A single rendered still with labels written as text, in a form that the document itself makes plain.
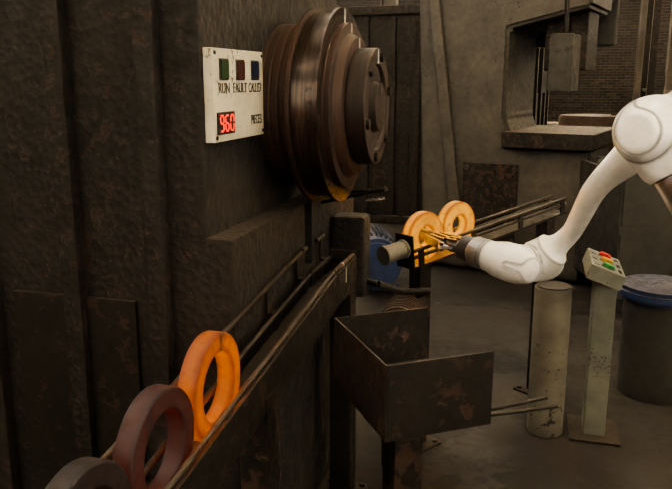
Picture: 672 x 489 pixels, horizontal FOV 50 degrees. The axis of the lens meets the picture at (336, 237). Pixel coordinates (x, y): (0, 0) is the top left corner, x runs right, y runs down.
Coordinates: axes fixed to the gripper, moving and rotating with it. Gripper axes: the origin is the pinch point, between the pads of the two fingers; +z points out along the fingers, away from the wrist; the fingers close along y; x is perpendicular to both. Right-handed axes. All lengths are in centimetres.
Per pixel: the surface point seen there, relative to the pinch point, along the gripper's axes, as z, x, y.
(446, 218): -1.1, 4.1, 8.8
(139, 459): -68, 3, -125
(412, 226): -1.1, 3.4, -6.3
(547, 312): -25.8, -24.8, 34.2
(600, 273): -38, -9, 41
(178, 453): -61, -3, -116
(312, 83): -21, 48, -62
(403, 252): -2.8, -3.7, -11.0
